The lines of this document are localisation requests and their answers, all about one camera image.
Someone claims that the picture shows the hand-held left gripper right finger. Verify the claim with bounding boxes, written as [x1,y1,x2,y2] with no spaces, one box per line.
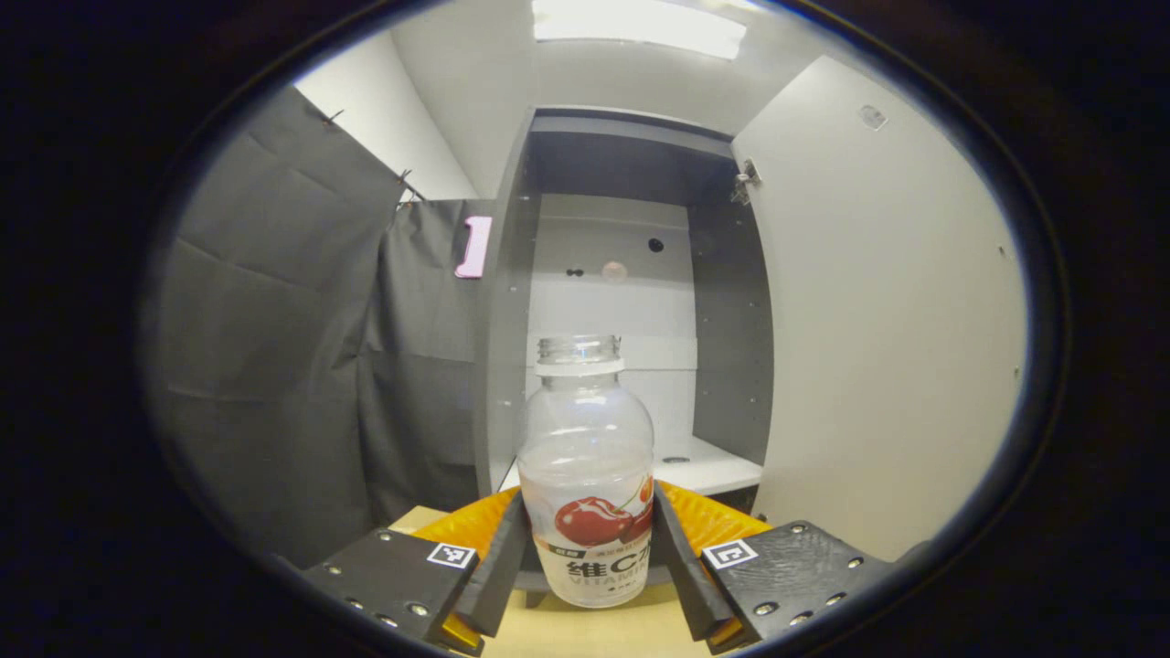
[651,480,897,654]

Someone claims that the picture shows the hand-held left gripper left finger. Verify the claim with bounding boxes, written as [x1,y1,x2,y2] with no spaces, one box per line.
[306,489,531,654]

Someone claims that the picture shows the clear bottle with cherry label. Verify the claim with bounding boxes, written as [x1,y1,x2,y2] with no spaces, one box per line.
[516,334,656,610]

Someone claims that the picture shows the white cabinet door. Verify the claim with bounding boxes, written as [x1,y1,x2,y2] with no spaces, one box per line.
[731,55,1029,563]

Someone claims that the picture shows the white cabinet shelf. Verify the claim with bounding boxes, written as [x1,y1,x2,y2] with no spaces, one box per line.
[498,436,764,496]

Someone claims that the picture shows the metal door hinge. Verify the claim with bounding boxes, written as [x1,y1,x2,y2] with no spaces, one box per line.
[729,159,762,206]

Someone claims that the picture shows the black backdrop cloth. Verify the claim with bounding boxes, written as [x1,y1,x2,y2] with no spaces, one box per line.
[146,85,499,568]

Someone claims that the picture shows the large double ceiling light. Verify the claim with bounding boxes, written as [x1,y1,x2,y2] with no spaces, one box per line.
[532,0,749,60]

